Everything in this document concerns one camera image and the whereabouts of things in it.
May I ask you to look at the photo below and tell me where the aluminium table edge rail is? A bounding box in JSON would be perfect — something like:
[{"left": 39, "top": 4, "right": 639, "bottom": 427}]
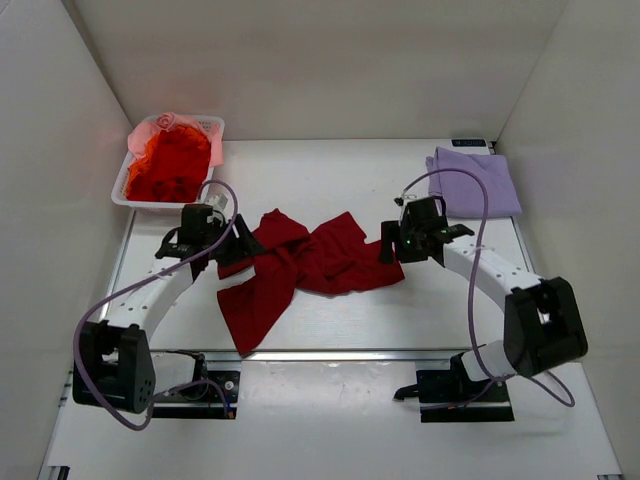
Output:
[{"left": 203, "top": 349, "right": 460, "bottom": 363}]

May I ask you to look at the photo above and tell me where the pink t shirt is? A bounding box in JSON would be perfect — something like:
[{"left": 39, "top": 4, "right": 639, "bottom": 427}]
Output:
[{"left": 127, "top": 112, "right": 225, "bottom": 167}]

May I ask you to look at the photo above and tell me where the dark red t shirt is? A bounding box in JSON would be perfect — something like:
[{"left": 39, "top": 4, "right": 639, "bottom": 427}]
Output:
[{"left": 217, "top": 209, "right": 405, "bottom": 355}]

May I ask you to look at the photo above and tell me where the folded lilac t shirt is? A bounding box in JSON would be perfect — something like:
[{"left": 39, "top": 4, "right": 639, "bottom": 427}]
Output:
[{"left": 425, "top": 147, "right": 522, "bottom": 219}]

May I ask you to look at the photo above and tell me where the orange red t shirt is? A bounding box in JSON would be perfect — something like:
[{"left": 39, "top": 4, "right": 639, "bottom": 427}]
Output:
[{"left": 125, "top": 127, "right": 210, "bottom": 203}]

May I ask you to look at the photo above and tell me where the white plastic laundry basket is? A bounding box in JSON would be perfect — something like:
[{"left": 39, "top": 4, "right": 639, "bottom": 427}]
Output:
[{"left": 111, "top": 112, "right": 225, "bottom": 213}]

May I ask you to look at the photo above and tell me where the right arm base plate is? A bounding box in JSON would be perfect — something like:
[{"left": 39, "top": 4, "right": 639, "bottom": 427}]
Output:
[{"left": 393, "top": 354, "right": 515, "bottom": 424}]

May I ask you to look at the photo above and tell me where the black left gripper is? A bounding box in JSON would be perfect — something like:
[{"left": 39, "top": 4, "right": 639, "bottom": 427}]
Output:
[{"left": 206, "top": 211, "right": 267, "bottom": 267}]

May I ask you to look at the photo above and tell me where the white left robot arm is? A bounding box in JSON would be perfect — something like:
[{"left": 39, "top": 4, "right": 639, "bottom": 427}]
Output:
[{"left": 72, "top": 203, "right": 265, "bottom": 414}]

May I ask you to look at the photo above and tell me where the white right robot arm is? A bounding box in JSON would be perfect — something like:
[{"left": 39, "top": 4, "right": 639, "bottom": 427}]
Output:
[{"left": 379, "top": 196, "right": 588, "bottom": 401}]

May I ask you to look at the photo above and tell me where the blue label sticker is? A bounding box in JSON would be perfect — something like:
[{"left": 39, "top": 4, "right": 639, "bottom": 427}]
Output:
[{"left": 451, "top": 139, "right": 487, "bottom": 148}]

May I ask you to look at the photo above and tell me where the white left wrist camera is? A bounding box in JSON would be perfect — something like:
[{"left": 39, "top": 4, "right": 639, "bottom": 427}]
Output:
[{"left": 204, "top": 193, "right": 229, "bottom": 223}]

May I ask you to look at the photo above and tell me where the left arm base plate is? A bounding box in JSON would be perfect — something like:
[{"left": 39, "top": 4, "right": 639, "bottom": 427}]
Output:
[{"left": 152, "top": 350, "right": 242, "bottom": 420}]

